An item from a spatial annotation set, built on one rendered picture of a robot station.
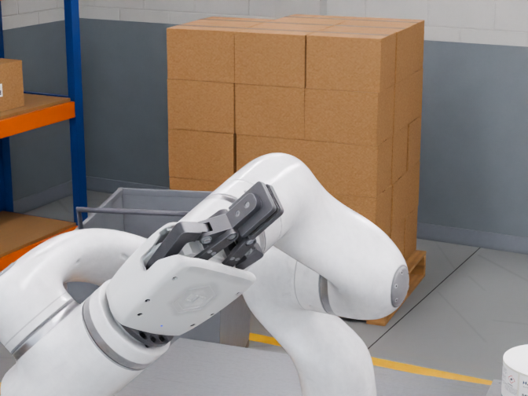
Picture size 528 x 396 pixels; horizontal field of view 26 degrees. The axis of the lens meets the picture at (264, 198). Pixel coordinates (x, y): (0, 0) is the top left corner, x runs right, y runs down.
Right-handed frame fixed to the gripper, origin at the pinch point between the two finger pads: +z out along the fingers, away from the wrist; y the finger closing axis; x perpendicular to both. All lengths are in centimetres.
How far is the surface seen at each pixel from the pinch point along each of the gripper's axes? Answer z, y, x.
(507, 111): -97, -487, 281
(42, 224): -322, -340, 334
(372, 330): -185, -384, 174
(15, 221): -335, -334, 344
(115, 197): -199, -249, 230
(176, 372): -125, -148, 83
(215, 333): -173, -242, 142
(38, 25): -289, -361, 479
